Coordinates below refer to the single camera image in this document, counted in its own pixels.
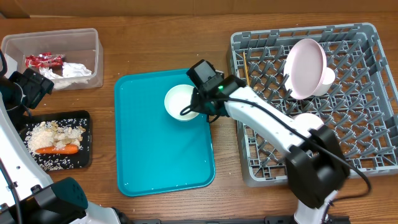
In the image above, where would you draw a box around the white bowl with scraps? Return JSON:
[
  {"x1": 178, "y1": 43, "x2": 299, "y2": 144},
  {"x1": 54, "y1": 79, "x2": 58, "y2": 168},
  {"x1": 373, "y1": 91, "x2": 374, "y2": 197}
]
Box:
[{"x1": 164, "y1": 84, "x2": 199, "y2": 121}]

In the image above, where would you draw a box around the wooden chopstick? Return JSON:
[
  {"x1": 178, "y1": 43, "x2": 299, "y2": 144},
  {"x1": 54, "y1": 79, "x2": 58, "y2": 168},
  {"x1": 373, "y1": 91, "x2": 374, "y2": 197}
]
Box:
[{"x1": 243, "y1": 51, "x2": 250, "y2": 86}]

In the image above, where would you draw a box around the large pink plate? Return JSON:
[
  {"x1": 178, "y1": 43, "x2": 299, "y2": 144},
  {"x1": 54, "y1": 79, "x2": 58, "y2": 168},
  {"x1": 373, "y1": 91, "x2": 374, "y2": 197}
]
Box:
[{"x1": 284, "y1": 39, "x2": 326, "y2": 100}]

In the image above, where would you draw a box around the white paper cup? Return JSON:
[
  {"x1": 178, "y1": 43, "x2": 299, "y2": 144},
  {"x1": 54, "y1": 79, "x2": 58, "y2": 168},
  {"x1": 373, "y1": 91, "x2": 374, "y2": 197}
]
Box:
[{"x1": 313, "y1": 67, "x2": 336, "y2": 96}]

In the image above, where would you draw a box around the white tissue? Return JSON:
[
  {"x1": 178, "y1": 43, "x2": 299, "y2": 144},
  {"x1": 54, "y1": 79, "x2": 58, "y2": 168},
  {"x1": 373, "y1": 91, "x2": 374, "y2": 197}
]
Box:
[{"x1": 39, "y1": 62, "x2": 92, "y2": 90}]

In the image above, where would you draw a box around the orange carrot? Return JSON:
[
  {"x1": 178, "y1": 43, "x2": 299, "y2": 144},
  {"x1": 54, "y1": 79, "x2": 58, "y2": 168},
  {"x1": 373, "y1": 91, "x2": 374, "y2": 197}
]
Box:
[{"x1": 35, "y1": 144, "x2": 79, "y2": 154}]

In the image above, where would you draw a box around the red snack wrapper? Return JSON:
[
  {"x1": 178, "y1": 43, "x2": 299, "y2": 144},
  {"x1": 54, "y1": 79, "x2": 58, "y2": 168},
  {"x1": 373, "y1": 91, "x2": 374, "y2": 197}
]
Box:
[{"x1": 25, "y1": 52, "x2": 65, "y2": 68}]

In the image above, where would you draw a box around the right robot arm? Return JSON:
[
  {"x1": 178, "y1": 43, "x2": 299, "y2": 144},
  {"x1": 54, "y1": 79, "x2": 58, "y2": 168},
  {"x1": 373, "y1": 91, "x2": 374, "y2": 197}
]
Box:
[{"x1": 181, "y1": 60, "x2": 349, "y2": 223}]

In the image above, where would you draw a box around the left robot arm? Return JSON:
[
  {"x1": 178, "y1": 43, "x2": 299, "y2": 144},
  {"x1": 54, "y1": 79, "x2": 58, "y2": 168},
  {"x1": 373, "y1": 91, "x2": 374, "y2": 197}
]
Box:
[{"x1": 1, "y1": 57, "x2": 130, "y2": 224}]

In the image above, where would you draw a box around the black waste tray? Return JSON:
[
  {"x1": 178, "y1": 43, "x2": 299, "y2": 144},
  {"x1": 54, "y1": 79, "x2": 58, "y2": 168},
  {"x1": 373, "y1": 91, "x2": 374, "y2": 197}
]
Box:
[{"x1": 18, "y1": 110, "x2": 92, "y2": 171}]

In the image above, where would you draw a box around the teal serving tray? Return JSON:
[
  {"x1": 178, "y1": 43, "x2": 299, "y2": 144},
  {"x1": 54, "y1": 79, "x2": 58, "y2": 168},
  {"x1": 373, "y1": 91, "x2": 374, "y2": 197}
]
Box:
[{"x1": 114, "y1": 69, "x2": 216, "y2": 197}]

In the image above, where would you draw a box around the clear plastic bin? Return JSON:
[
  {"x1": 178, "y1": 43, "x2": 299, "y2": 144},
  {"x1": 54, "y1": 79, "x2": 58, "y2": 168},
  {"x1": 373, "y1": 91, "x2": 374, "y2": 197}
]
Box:
[{"x1": 1, "y1": 28, "x2": 104, "y2": 91}]

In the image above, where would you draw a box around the food scraps pile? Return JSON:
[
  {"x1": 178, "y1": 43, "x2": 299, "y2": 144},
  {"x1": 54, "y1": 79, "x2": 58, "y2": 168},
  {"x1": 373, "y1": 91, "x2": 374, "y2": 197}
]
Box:
[{"x1": 23, "y1": 118, "x2": 90, "y2": 171}]

